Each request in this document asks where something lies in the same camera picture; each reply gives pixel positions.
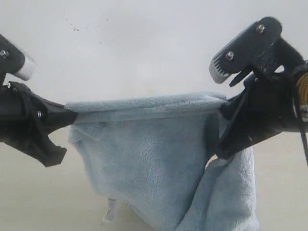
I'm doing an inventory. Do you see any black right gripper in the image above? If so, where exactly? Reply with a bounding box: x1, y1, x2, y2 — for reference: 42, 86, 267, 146
213, 72, 308, 159

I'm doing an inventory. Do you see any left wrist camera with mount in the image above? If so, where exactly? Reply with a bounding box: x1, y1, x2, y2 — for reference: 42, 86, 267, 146
0, 35, 36, 81

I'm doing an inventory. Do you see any light blue fleece towel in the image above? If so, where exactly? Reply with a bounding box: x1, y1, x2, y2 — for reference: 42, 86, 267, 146
65, 92, 258, 231

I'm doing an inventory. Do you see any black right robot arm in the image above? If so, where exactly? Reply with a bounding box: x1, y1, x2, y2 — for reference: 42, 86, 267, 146
212, 64, 308, 159

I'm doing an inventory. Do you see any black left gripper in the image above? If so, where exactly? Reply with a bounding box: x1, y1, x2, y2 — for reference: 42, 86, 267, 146
0, 81, 77, 167

